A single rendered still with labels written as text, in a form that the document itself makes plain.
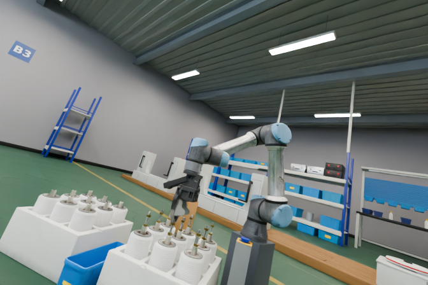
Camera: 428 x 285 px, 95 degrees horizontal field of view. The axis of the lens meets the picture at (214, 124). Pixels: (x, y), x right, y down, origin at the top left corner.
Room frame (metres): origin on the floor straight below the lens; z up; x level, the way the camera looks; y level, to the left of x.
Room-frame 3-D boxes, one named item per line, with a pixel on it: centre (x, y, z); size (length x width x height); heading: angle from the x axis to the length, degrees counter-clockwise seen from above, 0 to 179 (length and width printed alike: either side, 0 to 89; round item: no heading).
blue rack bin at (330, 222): (4.57, -3.12, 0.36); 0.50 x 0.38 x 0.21; 135
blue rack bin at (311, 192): (4.89, -2.81, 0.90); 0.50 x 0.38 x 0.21; 133
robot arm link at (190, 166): (0.90, 0.04, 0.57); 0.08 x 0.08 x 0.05
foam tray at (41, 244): (1.18, 0.54, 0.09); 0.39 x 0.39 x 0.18; 73
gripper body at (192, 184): (0.90, 0.03, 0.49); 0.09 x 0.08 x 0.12; 71
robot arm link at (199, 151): (0.90, 0.03, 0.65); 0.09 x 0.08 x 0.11; 112
